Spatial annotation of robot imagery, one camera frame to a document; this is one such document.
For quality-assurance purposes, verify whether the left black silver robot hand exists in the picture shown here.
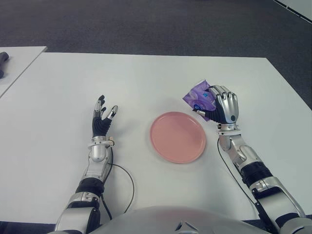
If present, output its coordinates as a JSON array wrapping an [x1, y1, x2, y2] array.
[[92, 94, 119, 137]]

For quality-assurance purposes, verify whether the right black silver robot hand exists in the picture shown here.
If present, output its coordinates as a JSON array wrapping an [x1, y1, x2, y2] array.
[[192, 84, 239, 125]]

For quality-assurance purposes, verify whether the purple tissue paper pack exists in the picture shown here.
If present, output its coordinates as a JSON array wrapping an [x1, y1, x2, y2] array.
[[182, 79, 216, 121]]

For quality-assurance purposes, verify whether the pink round plate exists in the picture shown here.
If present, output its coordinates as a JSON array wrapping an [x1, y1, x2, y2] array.
[[149, 111, 207, 164]]

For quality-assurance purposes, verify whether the silver robot torso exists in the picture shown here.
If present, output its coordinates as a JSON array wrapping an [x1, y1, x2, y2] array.
[[91, 205, 244, 234]]

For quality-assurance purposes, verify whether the black handheld device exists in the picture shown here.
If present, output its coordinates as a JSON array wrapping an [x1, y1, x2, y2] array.
[[0, 51, 10, 78]]

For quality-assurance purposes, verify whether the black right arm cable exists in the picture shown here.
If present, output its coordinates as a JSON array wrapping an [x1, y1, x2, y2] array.
[[216, 145, 260, 220]]

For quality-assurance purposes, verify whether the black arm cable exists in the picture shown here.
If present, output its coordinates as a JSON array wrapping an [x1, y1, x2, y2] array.
[[216, 145, 260, 220], [101, 148, 135, 220]]

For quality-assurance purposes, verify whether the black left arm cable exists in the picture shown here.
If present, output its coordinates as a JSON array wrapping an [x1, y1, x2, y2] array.
[[101, 148, 135, 220]]

